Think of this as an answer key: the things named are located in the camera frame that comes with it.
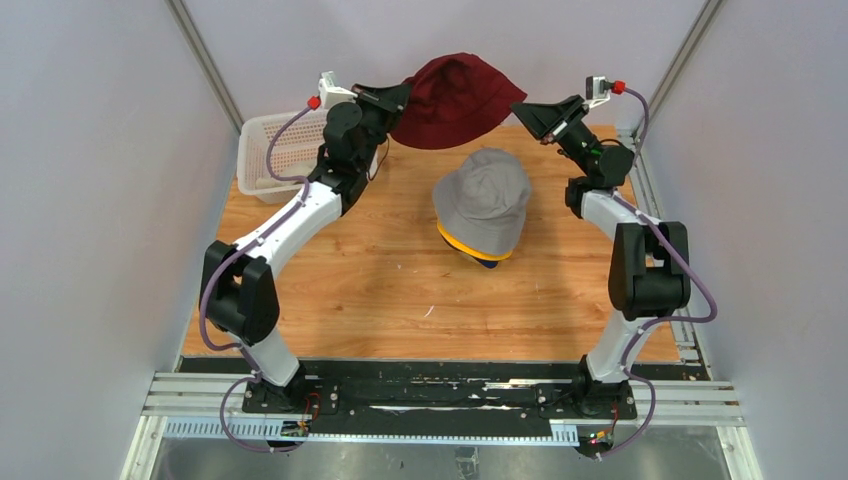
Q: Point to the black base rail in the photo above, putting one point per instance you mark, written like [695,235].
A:
[426,403]

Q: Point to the cream hat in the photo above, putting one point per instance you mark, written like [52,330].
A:
[289,179]

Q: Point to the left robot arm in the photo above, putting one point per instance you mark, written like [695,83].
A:
[238,293]

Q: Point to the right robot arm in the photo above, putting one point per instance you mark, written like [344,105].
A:
[644,281]

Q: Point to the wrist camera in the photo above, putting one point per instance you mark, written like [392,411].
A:
[330,93]
[598,91]

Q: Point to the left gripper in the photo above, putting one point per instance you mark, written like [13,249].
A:
[388,102]

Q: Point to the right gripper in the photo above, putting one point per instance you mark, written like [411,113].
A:
[551,119]

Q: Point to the dark red hat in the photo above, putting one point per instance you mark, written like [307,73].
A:
[454,99]

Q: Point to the yellow hat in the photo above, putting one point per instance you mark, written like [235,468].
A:
[477,255]

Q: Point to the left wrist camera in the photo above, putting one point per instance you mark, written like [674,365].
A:
[330,93]

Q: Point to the left aluminium frame post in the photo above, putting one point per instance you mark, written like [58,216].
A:
[195,41]

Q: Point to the right aluminium frame post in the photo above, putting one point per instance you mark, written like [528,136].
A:
[701,25]

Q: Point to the aluminium frame post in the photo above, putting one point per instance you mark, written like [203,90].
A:
[701,25]
[195,41]

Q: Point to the white plastic basket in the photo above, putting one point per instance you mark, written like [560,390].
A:
[294,154]

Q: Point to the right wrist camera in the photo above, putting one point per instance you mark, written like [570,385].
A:
[598,91]

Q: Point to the grey hat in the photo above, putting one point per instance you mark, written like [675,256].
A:
[483,203]

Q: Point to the blue hat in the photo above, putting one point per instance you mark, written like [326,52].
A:
[489,264]

